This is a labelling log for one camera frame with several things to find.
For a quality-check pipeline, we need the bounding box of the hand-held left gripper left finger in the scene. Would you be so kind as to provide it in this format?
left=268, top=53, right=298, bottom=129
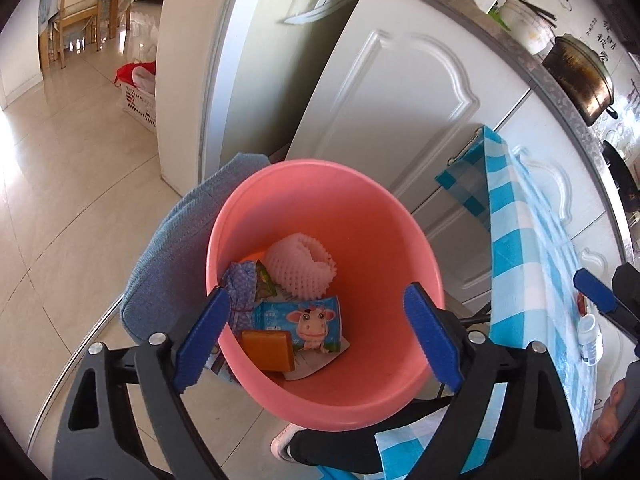
left=50, top=285, right=233, bottom=480

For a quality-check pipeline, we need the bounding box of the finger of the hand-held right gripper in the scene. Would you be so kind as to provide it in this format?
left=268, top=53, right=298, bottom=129
left=573, top=268, right=640, bottom=345

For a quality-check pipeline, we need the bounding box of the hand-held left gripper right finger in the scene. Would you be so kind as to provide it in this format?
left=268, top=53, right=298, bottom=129
left=403, top=282, right=583, bottom=480

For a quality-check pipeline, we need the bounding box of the small white bottle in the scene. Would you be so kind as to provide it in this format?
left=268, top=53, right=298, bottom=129
left=579, top=312, right=604, bottom=365

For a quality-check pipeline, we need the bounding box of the blue patterned cloth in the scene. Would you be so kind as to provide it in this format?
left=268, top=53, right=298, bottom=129
left=221, top=260, right=261, bottom=332

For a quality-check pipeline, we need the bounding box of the orange box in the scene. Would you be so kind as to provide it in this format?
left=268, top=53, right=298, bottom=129
left=241, top=329, right=297, bottom=373

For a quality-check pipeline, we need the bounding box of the small green snack packet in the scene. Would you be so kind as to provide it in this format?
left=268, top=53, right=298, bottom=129
left=255, top=260, right=279, bottom=302

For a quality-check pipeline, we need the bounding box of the blue cartoon wipe packet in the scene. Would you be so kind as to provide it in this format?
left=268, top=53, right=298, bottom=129
left=251, top=295, right=346, bottom=356

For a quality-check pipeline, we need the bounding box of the pink plastic bucket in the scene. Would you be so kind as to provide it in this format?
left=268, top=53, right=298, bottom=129
left=206, top=159, right=446, bottom=432

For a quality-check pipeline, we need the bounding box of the white foam fruit net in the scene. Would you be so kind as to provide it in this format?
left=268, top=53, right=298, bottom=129
left=263, top=232, right=337, bottom=301

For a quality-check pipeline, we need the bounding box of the person's right hand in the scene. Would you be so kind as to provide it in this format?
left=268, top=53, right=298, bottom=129
left=580, top=376, right=640, bottom=469

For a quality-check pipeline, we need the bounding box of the white cabinet door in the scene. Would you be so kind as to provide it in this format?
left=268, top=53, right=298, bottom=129
left=567, top=225, right=628, bottom=274
left=395, top=90, right=621, bottom=311
left=287, top=0, right=533, bottom=221

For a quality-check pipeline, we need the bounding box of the blue denim cushion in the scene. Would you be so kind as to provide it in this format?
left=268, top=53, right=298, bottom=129
left=120, top=152, right=271, bottom=361

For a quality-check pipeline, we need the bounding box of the blue white checked tablecloth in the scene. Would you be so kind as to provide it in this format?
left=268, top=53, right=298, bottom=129
left=375, top=125, right=608, bottom=480

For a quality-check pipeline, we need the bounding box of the black pan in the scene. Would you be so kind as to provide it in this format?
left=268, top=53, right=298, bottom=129
left=600, top=140, right=640, bottom=197

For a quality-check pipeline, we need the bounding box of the white shoe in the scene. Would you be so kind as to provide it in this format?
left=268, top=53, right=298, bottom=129
left=270, top=422, right=302, bottom=464

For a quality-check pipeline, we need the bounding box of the person's black trouser leg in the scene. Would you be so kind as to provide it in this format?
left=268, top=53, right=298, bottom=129
left=289, top=400, right=451, bottom=476

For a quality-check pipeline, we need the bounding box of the brown cooking pot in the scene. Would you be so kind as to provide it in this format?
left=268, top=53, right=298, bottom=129
left=542, top=34, right=622, bottom=129

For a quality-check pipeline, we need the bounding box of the metal edged kitchen countertop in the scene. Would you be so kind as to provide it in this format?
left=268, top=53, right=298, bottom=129
left=357, top=0, right=640, bottom=266

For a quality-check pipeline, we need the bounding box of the white laundry basket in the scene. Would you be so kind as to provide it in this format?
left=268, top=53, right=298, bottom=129
left=120, top=82, right=159, bottom=134

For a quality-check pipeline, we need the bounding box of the white pot with chopsticks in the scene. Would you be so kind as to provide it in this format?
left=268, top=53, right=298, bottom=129
left=497, top=0, right=559, bottom=57

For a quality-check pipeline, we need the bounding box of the red cloth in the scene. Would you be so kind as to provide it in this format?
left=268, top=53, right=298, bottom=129
left=115, top=60, right=157, bottom=91

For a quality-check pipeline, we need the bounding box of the white refrigerator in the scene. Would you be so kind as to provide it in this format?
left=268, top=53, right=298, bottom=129
left=156, top=0, right=373, bottom=196

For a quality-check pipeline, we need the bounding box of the wooden chair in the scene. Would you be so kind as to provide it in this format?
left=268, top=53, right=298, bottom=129
left=52, top=0, right=104, bottom=69

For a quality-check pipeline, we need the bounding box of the metal cabinet handle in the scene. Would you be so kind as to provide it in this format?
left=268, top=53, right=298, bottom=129
left=447, top=127, right=484, bottom=165

